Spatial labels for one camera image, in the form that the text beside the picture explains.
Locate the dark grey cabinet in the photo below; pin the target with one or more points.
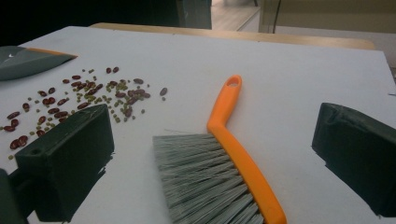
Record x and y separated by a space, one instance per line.
194 14

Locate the scattered red kidney beans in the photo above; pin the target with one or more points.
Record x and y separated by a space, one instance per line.
53 110

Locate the grey dustpan with orange edge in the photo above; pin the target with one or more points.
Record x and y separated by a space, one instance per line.
28 63

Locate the beige cabinet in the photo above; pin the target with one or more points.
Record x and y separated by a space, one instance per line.
336 15

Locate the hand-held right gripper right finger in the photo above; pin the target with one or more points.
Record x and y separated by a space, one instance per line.
355 152

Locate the orange brush with grey bristles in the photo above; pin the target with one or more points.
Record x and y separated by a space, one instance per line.
230 149

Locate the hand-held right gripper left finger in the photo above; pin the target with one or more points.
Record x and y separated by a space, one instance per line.
65 161

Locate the wooden table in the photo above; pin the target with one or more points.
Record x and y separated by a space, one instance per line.
249 35

